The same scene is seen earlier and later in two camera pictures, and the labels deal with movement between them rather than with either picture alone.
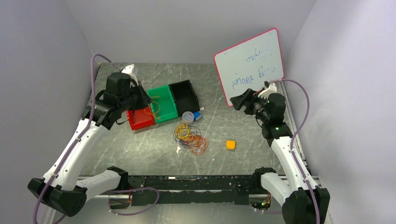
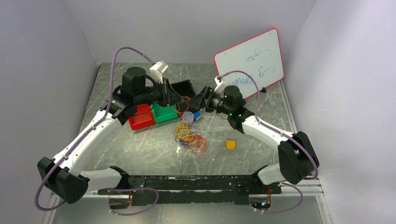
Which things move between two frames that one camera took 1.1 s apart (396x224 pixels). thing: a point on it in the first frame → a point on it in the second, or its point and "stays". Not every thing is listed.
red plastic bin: x=141 y=118 stays
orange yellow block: x=230 y=144 stays
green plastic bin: x=162 y=104 stays
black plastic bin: x=186 y=97 stays
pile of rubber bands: x=182 y=131 stays
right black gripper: x=248 y=98 → x=198 y=101
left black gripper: x=145 y=100 → x=170 y=97
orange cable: x=198 y=144 stays
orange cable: x=156 y=102 → x=180 y=112
